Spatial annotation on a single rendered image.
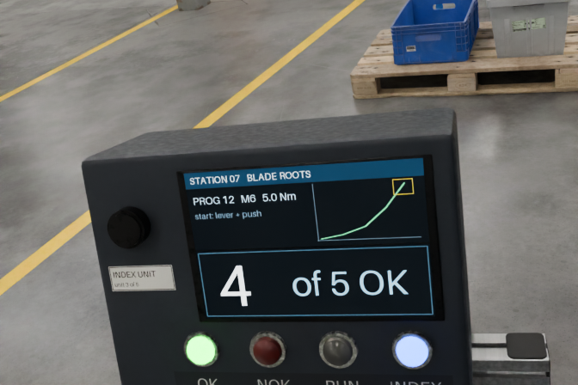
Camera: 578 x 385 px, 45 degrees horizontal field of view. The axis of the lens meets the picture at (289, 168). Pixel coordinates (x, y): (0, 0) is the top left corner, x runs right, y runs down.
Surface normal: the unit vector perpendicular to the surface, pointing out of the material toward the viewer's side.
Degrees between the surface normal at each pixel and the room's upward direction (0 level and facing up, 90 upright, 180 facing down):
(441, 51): 90
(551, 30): 96
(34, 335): 0
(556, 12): 95
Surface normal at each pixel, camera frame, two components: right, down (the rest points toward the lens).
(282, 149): -0.26, -0.16
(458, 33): -0.33, 0.48
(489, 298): -0.18, -0.88
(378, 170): -0.24, 0.23
